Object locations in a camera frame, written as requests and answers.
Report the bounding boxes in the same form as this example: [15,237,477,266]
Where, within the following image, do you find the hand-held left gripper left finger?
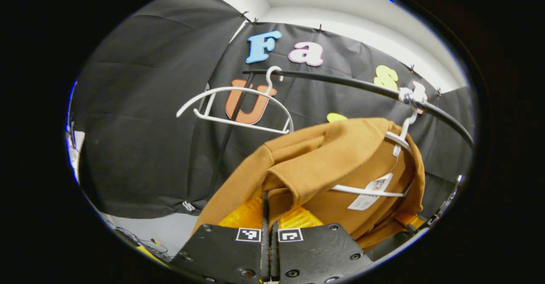
[169,190,271,284]

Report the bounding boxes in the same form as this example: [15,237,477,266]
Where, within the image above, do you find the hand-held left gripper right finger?
[270,207,375,284]

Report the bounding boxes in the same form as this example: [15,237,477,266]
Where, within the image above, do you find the brown jacket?
[192,117,426,252]

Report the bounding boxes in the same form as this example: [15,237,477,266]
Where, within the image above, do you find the white plastic hanger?
[331,82,428,198]
[176,66,295,135]

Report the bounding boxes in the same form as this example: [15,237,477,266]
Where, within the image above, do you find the black clothes rack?
[207,68,476,201]

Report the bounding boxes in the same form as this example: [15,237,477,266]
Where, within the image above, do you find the black backdrop cloth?
[70,0,476,221]

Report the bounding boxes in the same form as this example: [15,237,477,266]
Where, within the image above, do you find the black floor cables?
[106,220,171,260]

